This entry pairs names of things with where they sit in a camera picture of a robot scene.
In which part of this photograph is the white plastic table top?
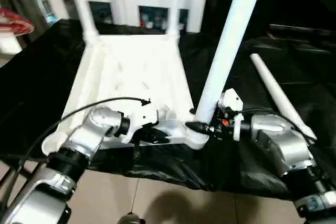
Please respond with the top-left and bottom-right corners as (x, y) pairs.
(41, 33), (211, 156)

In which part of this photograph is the white plastic table leg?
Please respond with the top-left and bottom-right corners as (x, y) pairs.
(249, 53), (318, 142)
(193, 0), (267, 126)
(69, 0), (101, 45)
(165, 0), (185, 39)

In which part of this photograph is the black work mat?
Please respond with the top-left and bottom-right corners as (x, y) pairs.
(0, 18), (336, 204)

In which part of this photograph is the black flat bar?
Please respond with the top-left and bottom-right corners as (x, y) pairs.
(268, 23), (336, 39)

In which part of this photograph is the red cable bundle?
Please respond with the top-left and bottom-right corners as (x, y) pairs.
(0, 8), (35, 35)

